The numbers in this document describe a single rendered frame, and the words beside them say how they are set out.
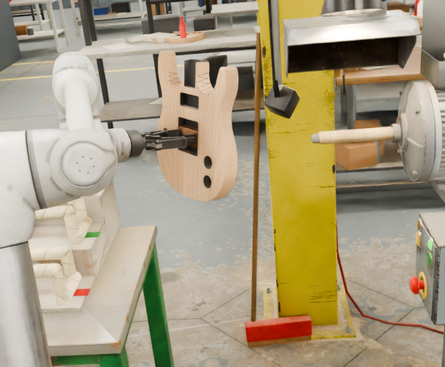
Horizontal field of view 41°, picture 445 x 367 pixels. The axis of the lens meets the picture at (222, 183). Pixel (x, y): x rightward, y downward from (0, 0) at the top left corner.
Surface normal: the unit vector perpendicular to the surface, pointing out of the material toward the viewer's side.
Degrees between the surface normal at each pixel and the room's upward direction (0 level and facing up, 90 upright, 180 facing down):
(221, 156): 80
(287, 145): 90
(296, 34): 38
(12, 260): 71
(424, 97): 31
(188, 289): 0
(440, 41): 90
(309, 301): 90
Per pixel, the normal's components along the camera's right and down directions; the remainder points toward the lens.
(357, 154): 0.32, 0.34
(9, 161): 0.32, -0.25
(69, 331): -0.09, -0.92
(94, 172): 0.33, 0.01
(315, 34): -0.10, -0.48
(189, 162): -0.79, 0.14
